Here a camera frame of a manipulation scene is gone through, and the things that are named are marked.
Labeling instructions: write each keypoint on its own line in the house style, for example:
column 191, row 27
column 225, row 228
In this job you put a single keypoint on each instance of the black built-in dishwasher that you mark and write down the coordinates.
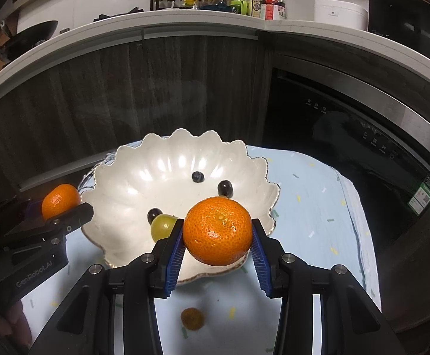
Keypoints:
column 329, row 125

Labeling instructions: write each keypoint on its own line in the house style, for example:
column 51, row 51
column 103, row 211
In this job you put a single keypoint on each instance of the dark wood cabinet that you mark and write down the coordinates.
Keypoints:
column 107, row 92

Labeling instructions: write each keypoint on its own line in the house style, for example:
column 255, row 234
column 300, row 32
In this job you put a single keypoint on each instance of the green and white sticker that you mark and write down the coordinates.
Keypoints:
column 424, row 194

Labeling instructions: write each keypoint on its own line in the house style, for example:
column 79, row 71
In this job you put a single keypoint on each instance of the orange mandarin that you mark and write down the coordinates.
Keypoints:
column 217, row 231
column 59, row 201

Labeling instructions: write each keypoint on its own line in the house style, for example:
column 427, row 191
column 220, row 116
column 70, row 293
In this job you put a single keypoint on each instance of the light blue speckled cloth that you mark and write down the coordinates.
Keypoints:
column 311, row 207

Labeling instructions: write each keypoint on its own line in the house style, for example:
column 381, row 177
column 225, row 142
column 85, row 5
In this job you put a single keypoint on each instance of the dark purple grape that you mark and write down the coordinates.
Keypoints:
column 225, row 188
column 154, row 216

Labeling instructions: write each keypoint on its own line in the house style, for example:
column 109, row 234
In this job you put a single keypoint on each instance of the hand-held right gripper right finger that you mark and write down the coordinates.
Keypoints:
column 261, row 266

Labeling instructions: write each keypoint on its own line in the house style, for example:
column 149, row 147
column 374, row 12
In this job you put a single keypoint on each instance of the yellow-capped bottle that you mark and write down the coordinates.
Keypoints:
column 190, row 0

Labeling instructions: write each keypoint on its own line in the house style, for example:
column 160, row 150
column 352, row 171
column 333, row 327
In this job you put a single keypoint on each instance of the white rice cooker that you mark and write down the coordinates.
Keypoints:
column 340, row 14

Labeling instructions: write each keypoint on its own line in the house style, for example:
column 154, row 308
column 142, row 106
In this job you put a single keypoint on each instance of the white kitchen countertop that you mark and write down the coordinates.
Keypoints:
column 200, row 17

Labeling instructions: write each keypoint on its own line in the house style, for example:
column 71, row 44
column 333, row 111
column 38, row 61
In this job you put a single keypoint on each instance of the blueberry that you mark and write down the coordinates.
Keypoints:
column 198, row 177

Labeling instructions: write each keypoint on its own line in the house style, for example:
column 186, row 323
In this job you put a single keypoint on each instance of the green container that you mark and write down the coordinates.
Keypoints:
column 239, row 6

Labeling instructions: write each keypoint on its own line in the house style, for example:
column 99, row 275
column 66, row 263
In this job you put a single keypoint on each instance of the black wok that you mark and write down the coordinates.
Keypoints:
column 26, row 35

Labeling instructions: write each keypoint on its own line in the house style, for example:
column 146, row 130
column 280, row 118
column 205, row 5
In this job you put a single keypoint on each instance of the dark teal bowl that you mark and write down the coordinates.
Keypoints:
column 215, row 7

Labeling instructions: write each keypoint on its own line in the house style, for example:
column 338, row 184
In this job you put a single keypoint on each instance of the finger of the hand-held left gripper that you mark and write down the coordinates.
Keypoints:
column 70, row 217
column 33, row 209

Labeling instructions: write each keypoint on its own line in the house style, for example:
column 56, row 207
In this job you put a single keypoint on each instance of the white scalloped plate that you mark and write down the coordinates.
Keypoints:
column 133, row 188

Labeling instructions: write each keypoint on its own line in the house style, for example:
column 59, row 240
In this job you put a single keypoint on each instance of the small orange kumquat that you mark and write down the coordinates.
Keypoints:
column 192, row 318

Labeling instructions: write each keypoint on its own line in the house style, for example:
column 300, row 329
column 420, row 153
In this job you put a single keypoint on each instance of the checked cloth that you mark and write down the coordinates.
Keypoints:
column 105, row 159

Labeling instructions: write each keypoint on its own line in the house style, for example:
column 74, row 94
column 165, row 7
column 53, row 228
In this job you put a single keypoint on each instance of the black stove grate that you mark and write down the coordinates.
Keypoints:
column 117, row 14

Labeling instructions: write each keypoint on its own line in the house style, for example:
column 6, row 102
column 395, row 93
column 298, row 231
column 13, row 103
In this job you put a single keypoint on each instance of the green grape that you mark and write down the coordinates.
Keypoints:
column 163, row 228

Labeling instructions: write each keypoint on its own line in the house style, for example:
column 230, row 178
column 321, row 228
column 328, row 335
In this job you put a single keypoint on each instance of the black microwave oven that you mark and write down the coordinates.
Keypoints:
column 396, row 11

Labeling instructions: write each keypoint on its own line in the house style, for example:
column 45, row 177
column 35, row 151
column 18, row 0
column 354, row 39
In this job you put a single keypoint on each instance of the person's left hand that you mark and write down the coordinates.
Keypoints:
column 11, row 321

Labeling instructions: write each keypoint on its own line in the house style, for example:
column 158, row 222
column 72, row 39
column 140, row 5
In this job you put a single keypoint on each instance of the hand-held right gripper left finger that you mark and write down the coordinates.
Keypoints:
column 174, row 262

